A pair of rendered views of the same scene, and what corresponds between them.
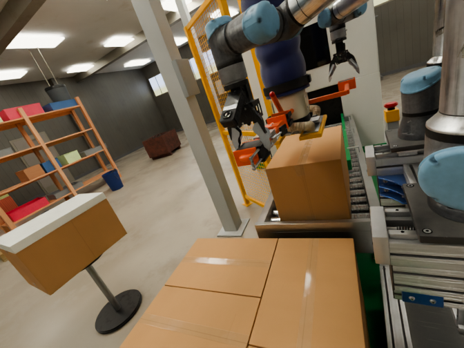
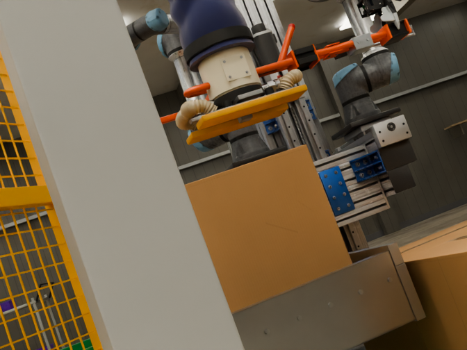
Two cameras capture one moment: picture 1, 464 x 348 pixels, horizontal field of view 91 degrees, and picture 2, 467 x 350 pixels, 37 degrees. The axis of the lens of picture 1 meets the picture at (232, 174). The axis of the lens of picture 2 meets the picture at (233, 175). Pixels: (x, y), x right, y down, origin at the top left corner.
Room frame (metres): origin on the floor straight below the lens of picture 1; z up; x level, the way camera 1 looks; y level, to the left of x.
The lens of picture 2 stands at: (2.83, 0.96, 0.74)
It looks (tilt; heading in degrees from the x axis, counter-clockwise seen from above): 6 degrees up; 222
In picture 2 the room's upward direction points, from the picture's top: 21 degrees counter-clockwise
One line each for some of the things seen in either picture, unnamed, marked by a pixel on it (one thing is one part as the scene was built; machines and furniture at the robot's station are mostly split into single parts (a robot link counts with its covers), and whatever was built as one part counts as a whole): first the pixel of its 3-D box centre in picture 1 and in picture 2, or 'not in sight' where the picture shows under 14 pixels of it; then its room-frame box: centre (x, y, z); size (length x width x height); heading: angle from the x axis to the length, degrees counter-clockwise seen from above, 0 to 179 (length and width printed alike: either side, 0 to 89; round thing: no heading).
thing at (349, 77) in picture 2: not in sight; (350, 82); (0.38, -0.47, 1.20); 0.13 x 0.12 x 0.14; 127
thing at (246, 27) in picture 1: (256, 28); not in sight; (0.60, -0.17, 1.54); 0.11 x 0.11 x 0.08; 37
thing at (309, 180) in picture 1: (312, 172); (219, 251); (1.37, -0.51, 0.75); 0.60 x 0.40 x 0.40; 149
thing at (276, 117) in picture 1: (279, 121); (301, 60); (0.96, -0.27, 1.24); 0.10 x 0.08 x 0.06; 58
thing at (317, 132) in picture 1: (313, 123); (235, 119); (1.12, -0.48, 1.13); 0.34 x 0.10 x 0.05; 148
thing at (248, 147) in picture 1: (250, 152); (393, 32); (0.67, -0.08, 1.24); 0.08 x 0.07 x 0.05; 148
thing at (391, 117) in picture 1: (396, 180); not in sight; (1.32, -1.06, 0.50); 0.07 x 0.07 x 1.00; 61
